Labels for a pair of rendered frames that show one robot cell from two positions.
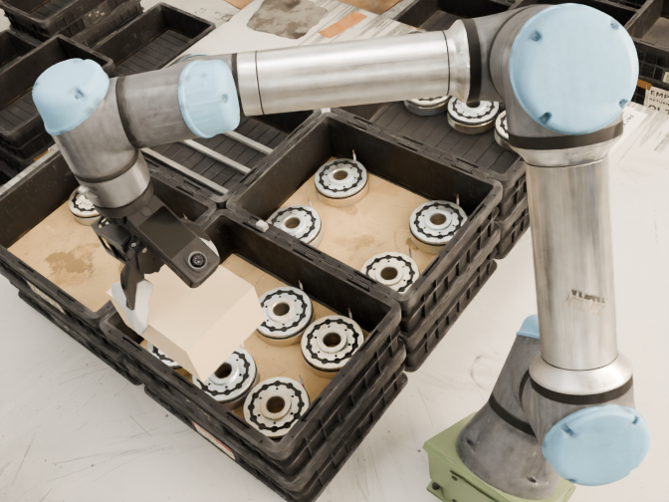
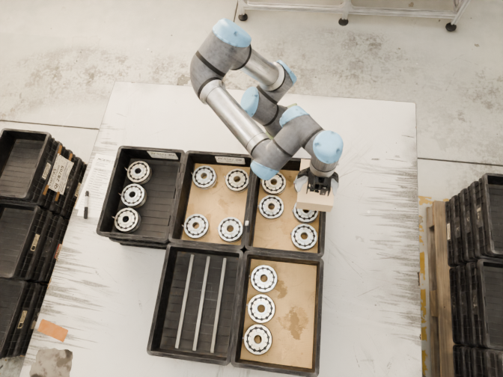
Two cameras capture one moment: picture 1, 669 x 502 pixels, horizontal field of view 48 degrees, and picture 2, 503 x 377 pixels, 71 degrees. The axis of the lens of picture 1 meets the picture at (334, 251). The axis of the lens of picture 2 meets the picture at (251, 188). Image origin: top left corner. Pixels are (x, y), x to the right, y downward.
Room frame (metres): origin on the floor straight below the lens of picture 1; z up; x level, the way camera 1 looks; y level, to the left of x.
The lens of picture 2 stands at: (1.02, 0.45, 2.25)
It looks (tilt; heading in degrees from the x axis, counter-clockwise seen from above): 69 degrees down; 240
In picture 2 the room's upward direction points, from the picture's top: 12 degrees counter-clockwise
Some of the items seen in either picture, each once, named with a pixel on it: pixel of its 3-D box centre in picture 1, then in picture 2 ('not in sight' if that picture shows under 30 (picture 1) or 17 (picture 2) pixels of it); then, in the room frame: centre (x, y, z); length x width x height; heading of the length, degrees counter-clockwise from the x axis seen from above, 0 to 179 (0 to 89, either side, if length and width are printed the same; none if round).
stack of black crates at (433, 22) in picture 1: (459, 45); (3, 315); (2.18, -0.58, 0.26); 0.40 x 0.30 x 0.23; 41
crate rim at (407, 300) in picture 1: (361, 199); (213, 197); (0.91, -0.07, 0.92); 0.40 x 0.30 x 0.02; 42
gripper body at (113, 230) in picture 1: (133, 220); (319, 176); (0.65, 0.23, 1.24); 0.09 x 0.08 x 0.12; 41
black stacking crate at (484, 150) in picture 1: (455, 123); (147, 195); (1.11, -0.29, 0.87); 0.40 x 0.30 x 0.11; 42
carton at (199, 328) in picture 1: (186, 306); (315, 185); (0.63, 0.21, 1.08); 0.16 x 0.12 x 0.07; 41
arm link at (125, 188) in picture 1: (111, 175); (324, 163); (0.64, 0.23, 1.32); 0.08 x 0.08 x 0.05
